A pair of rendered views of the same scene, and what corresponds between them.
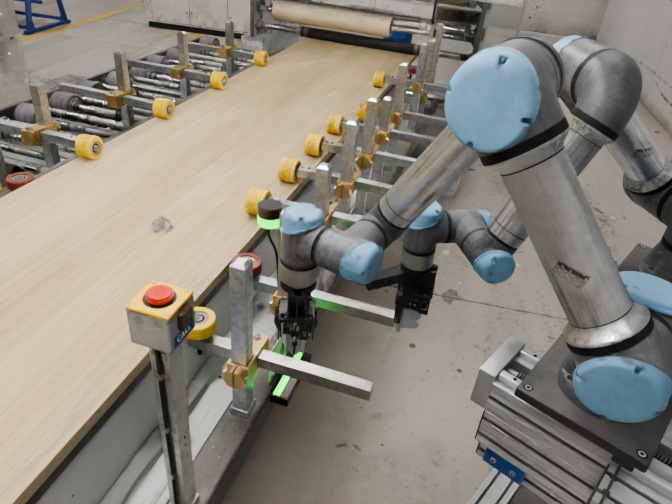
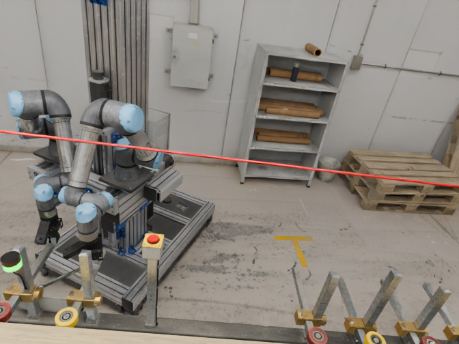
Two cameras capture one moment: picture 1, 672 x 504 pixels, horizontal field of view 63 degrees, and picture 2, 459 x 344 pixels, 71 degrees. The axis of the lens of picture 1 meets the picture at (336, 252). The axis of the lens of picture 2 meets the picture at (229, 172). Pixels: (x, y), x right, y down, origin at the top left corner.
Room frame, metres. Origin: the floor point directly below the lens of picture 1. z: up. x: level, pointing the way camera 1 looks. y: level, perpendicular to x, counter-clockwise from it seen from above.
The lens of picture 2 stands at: (0.69, 1.16, 2.09)
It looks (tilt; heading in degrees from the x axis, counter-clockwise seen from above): 31 degrees down; 250
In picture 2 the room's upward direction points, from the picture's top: 9 degrees clockwise
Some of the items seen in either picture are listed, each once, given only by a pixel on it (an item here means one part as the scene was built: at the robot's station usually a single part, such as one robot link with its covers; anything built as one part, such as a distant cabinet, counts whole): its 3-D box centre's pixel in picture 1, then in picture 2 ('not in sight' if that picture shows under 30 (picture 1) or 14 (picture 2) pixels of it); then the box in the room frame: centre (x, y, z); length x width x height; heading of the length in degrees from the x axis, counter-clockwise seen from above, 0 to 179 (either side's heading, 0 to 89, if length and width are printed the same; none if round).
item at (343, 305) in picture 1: (314, 298); (27, 280); (1.13, 0.04, 0.84); 0.43 x 0.03 x 0.04; 75
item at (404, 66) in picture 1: (396, 119); not in sight; (2.31, -0.20, 0.93); 0.04 x 0.04 x 0.48; 75
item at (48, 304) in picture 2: (288, 337); (43, 303); (1.07, 0.10, 0.75); 0.26 x 0.01 x 0.10; 165
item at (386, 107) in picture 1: (379, 155); not in sight; (2.07, -0.14, 0.86); 0.04 x 0.04 x 0.48; 75
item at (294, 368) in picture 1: (278, 364); (87, 285); (0.88, 0.10, 0.84); 0.44 x 0.03 x 0.04; 75
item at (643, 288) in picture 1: (637, 318); (128, 150); (0.70, -0.49, 1.21); 0.13 x 0.12 x 0.14; 151
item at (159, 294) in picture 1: (159, 296); (153, 239); (0.61, 0.25, 1.22); 0.04 x 0.04 x 0.02
